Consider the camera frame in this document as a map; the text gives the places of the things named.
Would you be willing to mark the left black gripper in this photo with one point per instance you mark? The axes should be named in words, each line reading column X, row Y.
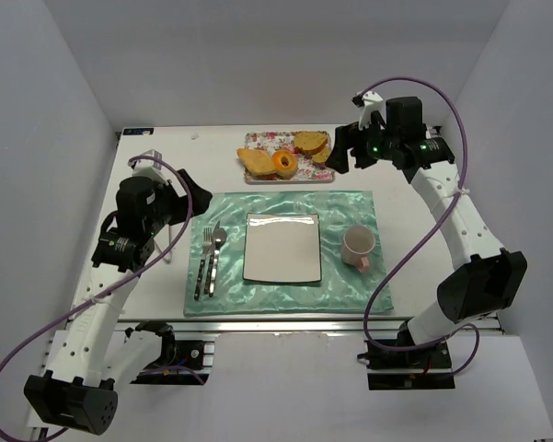
column 180, row 198

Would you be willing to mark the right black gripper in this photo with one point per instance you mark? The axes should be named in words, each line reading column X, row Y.
column 354, row 147

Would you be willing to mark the yellow toast bread slice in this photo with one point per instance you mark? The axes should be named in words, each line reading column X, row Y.
column 256, row 162

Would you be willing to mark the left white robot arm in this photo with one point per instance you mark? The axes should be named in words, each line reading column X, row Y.
column 80, row 387

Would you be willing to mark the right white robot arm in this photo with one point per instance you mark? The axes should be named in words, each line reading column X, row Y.
column 486, row 276

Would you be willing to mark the brown bread slice front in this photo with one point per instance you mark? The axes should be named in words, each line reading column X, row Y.
column 322, row 156

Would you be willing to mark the brown bread slice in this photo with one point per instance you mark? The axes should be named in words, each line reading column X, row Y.
column 322, row 156
column 310, row 143

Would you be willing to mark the brown bread slice back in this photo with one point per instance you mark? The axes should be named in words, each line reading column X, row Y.
column 310, row 143

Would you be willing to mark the orange donut bread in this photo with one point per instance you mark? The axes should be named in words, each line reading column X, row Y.
column 285, row 163

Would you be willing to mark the silver fork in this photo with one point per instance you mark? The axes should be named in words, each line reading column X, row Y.
column 206, row 245

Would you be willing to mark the table knife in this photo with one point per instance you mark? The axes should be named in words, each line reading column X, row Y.
column 216, row 235

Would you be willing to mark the silver spoon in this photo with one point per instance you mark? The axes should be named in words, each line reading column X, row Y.
column 210, row 283

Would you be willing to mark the floral rectangular tray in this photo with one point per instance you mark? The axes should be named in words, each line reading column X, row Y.
column 308, row 171

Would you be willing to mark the white square plate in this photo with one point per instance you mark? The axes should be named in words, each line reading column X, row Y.
column 282, row 249

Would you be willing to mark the blue label sticker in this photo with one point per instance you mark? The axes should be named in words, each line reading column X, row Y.
column 137, row 131

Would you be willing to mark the pink mug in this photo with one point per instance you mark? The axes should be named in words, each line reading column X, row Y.
column 357, row 244

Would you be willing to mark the green satin placemat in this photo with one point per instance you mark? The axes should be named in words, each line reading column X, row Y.
column 342, row 289

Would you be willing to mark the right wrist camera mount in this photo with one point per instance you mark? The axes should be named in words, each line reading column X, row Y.
column 368, row 103

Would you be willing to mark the aluminium table frame rail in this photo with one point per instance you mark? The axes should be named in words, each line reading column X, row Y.
column 491, row 324

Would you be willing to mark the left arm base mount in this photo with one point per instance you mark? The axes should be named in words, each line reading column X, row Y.
column 181, row 361

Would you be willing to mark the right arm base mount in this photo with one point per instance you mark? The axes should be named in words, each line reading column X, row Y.
column 428, row 369

